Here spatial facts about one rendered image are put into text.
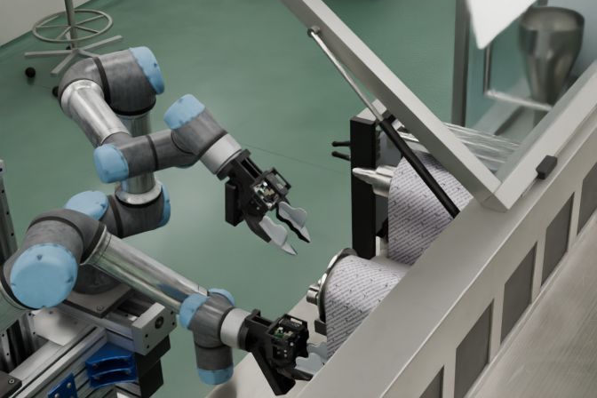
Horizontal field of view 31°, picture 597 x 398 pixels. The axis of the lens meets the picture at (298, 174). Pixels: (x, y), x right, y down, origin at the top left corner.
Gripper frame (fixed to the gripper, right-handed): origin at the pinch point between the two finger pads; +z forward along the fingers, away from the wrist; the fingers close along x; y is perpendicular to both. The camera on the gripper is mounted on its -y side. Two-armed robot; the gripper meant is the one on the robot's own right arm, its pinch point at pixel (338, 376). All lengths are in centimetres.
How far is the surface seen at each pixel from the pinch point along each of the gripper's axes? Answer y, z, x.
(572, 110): 59, 35, 14
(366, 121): 35, -13, 34
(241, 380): -19.0, -28.2, 6.2
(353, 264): 22.4, 0.3, 5.9
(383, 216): 9.5, -11.6, 39.2
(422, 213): 24.8, 5.3, 23.5
